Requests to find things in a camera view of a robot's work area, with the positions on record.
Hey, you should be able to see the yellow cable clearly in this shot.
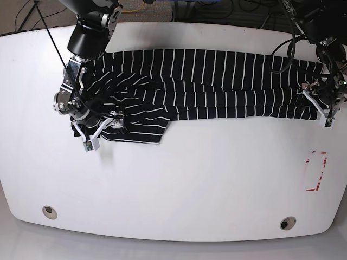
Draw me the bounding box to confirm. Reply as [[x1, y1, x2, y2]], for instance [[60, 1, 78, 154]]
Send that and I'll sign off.
[[119, 0, 146, 14]]

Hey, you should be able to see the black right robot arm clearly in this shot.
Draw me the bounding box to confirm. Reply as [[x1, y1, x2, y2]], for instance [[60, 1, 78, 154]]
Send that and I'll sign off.
[[54, 1, 125, 151]]

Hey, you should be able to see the right table grommet hole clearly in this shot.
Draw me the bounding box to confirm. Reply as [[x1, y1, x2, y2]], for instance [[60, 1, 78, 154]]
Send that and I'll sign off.
[[280, 216, 296, 231]]

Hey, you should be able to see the navy white striped t-shirt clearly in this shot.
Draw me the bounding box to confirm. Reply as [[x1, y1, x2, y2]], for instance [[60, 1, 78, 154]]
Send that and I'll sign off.
[[85, 49, 323, 144]]

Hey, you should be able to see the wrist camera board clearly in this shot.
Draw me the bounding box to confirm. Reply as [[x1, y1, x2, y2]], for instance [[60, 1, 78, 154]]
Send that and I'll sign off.
[[319, 115, 335, 129], [83, 139, 100, 152]]

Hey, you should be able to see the red tape marking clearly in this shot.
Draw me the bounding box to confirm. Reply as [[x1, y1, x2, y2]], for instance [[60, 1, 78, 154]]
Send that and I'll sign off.
[[303, 151, 328, 192]]

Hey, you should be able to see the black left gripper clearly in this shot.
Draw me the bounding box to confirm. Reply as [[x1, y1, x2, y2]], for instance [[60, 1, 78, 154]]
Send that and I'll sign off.
[[300, 81, 346, 121]]

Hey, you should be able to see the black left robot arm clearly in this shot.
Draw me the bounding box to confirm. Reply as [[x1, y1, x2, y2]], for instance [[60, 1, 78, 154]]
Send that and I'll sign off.
[[279, 1, 346, 127]]

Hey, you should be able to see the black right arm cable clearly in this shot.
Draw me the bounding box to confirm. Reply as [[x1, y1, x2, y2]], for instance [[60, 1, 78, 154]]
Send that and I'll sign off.
[[34, 0, 117, 120]]

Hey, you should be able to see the left table grommet hole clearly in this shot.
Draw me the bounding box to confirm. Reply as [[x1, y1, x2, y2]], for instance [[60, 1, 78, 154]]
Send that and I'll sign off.
[[42, 206, 57, 220]]

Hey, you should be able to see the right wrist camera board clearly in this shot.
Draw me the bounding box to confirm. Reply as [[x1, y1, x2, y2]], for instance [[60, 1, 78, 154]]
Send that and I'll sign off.
[[83, 139, 100, 152]]

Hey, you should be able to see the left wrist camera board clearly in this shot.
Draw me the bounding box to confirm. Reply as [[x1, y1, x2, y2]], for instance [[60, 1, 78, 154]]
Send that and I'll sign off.
[[319, 115, 335, 129]]

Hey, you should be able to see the table grommet hole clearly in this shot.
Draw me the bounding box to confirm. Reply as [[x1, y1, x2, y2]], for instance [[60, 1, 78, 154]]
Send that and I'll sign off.
[[42, 206, 57, 220], [280, 216, 296, 231]]

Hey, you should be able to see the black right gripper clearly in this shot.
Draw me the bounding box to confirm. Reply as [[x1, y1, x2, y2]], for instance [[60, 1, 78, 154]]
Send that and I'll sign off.
[[71, 112, 126, 142]]

